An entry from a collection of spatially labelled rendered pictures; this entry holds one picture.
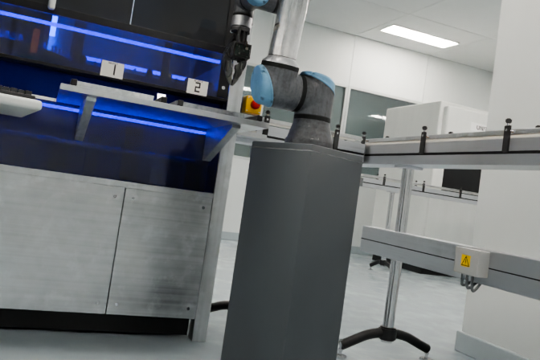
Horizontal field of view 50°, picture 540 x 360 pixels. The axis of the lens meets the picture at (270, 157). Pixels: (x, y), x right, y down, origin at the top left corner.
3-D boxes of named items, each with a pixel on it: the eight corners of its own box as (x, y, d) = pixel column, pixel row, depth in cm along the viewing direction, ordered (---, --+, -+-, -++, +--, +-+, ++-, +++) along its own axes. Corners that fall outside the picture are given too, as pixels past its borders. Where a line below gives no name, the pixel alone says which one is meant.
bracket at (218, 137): (202, 160, 235) (206, 128, 236) (209, 161, 236) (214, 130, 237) (227, 160, 204) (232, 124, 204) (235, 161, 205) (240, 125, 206)
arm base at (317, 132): (341, 153, 179) (345, 121, 180) (310, 145, 169) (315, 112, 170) (305, 151, 190) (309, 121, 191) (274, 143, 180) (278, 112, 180)
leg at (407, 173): (371, 337, 252) (394, 164, 257) (389, 339, 255) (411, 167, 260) (382, 344, 244) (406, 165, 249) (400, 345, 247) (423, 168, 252)
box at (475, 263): (452, 271, 205) (455, 246, 206) (464, 272, 207) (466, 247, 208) (476, 277, 194) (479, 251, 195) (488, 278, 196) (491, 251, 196)
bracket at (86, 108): (74, 139, 217) (79, 105, 218) (82, 141, 218) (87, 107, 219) (79, 136, 185) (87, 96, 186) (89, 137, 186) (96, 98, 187)
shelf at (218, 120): (55, 103, 222) (56, 98, 222) (227, 134, 248) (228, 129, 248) (59, 88, 178) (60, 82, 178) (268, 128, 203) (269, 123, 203)
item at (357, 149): (229, 139, 249) (234, 103, 250) (218, 140, 264) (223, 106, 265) (365, 163, 274) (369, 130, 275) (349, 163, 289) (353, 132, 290)
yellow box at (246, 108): (239, 112, 248) (241, 96, 249) (255, 116, 251) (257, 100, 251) (245, 111, 241) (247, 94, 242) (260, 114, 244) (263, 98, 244)
